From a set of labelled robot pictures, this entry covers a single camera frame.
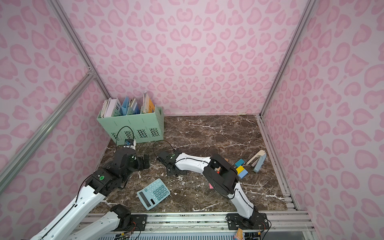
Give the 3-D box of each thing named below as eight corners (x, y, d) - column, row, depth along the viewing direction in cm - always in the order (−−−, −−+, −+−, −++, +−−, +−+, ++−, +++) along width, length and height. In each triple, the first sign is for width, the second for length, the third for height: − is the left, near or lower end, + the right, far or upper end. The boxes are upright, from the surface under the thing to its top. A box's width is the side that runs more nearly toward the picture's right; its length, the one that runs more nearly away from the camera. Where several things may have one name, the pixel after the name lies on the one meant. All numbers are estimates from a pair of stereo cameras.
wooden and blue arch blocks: (246, 165, 94) (247, 162, 92) (258, 150, 101) (260, 147, 98) (256, 173, 91) (257, 170, 88) (268, 157, 98) (270, 154, 95)
